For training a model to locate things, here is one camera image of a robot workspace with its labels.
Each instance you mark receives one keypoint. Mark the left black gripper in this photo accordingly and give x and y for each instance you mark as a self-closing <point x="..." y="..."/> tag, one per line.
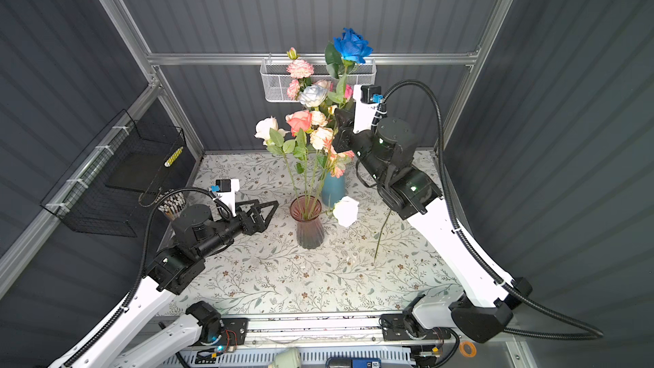
<point x="250" y="217"/>

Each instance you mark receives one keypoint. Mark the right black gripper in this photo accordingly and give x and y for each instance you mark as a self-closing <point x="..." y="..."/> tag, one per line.
<point x="345" y="133"/>

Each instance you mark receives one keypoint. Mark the white peony spray stem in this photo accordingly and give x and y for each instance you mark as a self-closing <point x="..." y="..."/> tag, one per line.
<point x="321" y="139"/>

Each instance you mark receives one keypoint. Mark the peach pink peony stem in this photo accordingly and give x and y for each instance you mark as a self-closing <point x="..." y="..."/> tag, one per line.
<point x="336" y="163"/>

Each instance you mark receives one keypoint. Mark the hot pink rose stem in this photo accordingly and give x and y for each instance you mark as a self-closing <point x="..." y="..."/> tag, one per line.
<point x="348" y="92"/>

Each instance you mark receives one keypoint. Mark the large salmon pink rose stem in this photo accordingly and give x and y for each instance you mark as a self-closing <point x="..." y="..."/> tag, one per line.
<point x="296" y="155"/>

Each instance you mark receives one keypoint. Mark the white blue flower stem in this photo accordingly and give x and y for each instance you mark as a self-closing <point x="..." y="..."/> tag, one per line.
<point x="313" y="96"/>

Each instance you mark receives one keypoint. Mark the pink ribbed glass vase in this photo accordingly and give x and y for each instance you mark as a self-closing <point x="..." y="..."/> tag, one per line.
<point x="306" y="225"/>

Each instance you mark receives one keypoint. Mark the teal ceramic vase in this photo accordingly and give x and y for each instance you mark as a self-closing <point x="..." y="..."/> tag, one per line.
<point x="334" y="189"/>

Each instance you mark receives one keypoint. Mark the white rose stem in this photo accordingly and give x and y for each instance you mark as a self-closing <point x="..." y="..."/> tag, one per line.
<point x="345" y="211"/>
<point x="274" y="139"/>

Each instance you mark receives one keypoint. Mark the small pink rosebud stem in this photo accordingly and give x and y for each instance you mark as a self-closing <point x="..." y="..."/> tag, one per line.
<point x="380" y="235"/>

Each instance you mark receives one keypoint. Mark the pink peony spray stem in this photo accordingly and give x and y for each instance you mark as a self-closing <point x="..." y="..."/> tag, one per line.
<point x="301" y="73"/>

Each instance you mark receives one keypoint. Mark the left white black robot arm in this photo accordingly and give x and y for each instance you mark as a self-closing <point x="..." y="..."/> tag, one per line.
<point x="103" y="344"/>

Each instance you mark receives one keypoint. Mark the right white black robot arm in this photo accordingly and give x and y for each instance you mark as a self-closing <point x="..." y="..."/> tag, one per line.
<point x="482" y="309"/>

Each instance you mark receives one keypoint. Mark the glass cup of pencils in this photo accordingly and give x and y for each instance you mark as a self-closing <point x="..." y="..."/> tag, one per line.
<point x="172" y="206"/>

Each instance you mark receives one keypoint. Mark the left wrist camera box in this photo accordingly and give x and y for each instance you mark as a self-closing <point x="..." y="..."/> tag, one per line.
<point x="224" y="193"/>

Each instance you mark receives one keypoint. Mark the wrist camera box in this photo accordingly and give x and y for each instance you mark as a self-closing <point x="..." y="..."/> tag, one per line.
<point x="224" y="193"/>
<point x="367" y="99"/>

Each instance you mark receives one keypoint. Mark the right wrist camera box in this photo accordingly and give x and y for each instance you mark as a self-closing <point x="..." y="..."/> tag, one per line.
<point x="367" y="99"/>

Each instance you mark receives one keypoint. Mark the white wire mesh basket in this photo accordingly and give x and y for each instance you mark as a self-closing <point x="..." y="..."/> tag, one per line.
<point x="276" y="79"/>

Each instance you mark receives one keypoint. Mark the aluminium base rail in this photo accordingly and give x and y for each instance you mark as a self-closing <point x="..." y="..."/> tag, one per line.
<point x="323" y="330"/>

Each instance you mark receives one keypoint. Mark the black wire wall basket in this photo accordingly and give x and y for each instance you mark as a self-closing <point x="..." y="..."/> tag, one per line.
<point x="113" y="189"/>

